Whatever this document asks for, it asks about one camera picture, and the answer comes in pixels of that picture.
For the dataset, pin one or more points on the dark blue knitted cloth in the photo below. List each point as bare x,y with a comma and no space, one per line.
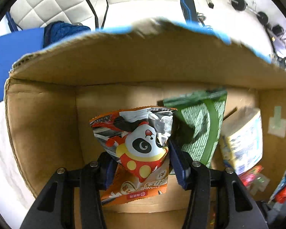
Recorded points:
62,32

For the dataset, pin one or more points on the orange panda snack bag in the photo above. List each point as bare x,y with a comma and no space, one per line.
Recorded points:
138,145

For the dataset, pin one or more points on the white tissue pack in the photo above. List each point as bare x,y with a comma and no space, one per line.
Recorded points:
243,140

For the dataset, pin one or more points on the green snack packet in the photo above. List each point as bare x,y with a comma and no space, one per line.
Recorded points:
200,124

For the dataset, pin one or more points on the black tripod stand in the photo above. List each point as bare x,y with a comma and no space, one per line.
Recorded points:
95,7

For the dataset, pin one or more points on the black barbell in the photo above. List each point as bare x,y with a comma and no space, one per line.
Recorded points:
250,8

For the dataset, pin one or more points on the white padded headboard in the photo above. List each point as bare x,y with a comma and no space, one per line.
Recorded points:
52,3

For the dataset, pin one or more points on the red snack packet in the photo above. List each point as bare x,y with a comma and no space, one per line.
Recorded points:
252,177

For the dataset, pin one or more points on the blue red packet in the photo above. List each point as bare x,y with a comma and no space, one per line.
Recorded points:
284,186

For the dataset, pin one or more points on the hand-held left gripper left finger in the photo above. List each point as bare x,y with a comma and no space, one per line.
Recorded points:
109,171

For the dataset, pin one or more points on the blue mat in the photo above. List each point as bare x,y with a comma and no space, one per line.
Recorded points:
14,62

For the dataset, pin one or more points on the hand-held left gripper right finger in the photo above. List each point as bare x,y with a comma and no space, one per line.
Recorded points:
178,169

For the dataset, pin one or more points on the cardboard box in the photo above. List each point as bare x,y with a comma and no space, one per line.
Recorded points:
138,76

